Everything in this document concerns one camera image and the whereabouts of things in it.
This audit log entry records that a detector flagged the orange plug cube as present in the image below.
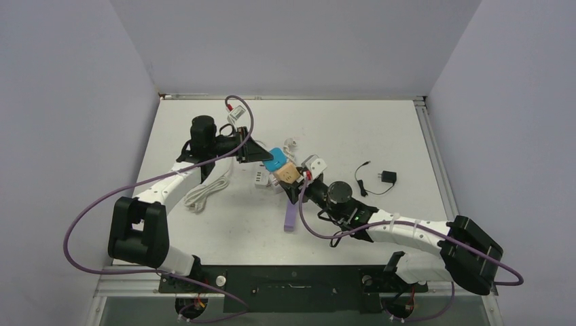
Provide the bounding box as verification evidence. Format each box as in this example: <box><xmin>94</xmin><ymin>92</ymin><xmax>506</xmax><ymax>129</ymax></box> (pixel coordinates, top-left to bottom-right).
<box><xmin>272</xmin><ymin>162</ymin><xmax>302</xmax><ymax>184</ymax></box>

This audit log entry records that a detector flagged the blue plug cube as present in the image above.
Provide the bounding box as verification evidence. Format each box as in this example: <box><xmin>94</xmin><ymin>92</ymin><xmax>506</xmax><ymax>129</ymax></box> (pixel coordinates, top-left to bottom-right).
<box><xmin>262</xmin><ymin>147</ymin><xmax>288</xmax><ymax>173</ymax></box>

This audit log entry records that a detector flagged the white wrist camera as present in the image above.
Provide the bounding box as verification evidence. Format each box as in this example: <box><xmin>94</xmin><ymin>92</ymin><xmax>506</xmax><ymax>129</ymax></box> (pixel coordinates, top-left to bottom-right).
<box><xmin>227</xmin><ymin>104</ymin><xmax>247</xmax><ymax>126</ymax></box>
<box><xmin>302</xmin><ymin>154</ymin><xmax>327</xmax><ymax>181</ymax></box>

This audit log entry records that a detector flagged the purple cable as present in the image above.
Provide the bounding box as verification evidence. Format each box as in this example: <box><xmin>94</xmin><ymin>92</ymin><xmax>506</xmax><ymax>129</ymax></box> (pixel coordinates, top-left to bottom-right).
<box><xmin>298</xmin><ymin>173</ymin><xmax>524</xmax><ymax>323</ymax></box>
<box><xmin>62</xmin><ymin>94</ymin><xmax>255</xmax><ymax>323</ymax></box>

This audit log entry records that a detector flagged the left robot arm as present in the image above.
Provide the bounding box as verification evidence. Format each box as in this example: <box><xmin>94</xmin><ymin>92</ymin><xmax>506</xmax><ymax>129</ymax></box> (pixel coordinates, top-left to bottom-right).
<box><xmin>108</xmin><ymin>115</ymin><xmax>273</xmax><ymax>292</ymax></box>

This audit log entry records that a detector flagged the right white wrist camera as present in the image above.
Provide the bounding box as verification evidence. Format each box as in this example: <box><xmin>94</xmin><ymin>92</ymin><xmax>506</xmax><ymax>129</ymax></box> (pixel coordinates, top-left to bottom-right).
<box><xmin>302</xmin><ymin>154</ymin><xmax>327</xmax><ymax>181</ymax></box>

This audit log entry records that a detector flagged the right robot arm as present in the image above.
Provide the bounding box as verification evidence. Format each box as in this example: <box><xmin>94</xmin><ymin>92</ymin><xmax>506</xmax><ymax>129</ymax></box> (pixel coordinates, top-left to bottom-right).
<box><xmin>280</xmin><ymin>177</ymin><xmax>504</xmax><ymax>295</ymax></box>

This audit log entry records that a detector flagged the braided white cord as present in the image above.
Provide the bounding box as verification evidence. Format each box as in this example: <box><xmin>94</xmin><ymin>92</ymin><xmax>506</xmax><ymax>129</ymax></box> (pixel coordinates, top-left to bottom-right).
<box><xmin>282</xmin><ymin>137</ymin><xmax>300</xmax><ymax>165</ymax></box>

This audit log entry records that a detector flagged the black plug with cable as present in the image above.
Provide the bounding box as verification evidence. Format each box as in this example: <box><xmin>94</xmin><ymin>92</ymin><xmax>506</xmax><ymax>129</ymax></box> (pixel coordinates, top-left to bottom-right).
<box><xmin>354</xmin><ymin>160</ymin><xmax>397</xmax><ymax>197</ymax></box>

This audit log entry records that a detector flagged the white plug adapter with sticker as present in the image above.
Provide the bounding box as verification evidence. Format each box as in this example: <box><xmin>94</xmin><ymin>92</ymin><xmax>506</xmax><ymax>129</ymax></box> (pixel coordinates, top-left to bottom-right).
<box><xmin>270</xmin><ymin>180</ymin><xmax>284</xmax><ymax>194</ymax></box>

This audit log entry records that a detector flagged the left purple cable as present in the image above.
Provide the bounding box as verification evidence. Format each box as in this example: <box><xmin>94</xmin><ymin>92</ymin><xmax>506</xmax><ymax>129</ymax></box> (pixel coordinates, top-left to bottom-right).
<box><xmin>62</xmin><ymin>94</ymin><xmax>255</xmax><ymax>323</ymax></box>

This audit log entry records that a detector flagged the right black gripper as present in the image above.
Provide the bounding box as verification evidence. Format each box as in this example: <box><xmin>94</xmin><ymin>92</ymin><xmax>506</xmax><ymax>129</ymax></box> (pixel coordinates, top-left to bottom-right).
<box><xmin>283</xmin><ymin>175</ymin><xmax>344</xmax><ymax>222</ymax></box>

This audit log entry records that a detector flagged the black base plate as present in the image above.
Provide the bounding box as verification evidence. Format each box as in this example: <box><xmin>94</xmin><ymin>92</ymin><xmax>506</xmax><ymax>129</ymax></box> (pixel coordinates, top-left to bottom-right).
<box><xmin>158</xmin><ymin>265</ymin><xmax>428</xmax><ymax>313</ymax></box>

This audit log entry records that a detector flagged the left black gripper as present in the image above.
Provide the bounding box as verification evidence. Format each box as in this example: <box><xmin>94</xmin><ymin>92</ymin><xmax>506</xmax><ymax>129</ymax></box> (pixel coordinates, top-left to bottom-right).
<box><xmin>207</xmin><ymin>126</ymin><xmax>272</xmax><ymax>164</ymax></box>

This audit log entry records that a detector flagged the white power strip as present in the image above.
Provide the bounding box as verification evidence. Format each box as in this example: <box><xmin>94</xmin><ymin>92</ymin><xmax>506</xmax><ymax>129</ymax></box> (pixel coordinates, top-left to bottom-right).
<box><xmin>254</xmin><ymin>168</ymin><xmax>270</xmax><ymax>189</ymax></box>

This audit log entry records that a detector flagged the aluminium frame rail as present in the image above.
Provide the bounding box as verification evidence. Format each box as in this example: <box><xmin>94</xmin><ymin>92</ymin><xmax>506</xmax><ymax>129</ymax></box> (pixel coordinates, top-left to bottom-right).
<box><xmin>414</xmin><ymin>100</ymin><xmax>503</xmax><ymax>295</ymax></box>

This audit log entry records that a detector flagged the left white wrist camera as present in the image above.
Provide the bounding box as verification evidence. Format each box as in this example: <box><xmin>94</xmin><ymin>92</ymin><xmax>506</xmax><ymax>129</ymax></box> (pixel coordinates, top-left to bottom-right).
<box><xmin>227</xmin><ymin>104</ymin><xmax>247</xmax><ymax>126</ymax></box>

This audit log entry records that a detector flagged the purple power strip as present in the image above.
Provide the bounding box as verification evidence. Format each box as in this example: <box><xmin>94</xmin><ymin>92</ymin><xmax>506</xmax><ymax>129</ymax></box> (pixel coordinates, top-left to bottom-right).
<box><xmin>283</xmin><ymin>200</ymin><xmax>298</xmax><ymax>232</ymax></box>

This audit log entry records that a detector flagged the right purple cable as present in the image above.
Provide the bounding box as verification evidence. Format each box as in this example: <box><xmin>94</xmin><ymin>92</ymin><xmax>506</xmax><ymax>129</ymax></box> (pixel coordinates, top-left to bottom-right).
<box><xmin>298</xmin><ymin>173</ymin><xmax>524</xmax><ymax>323</ymax></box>

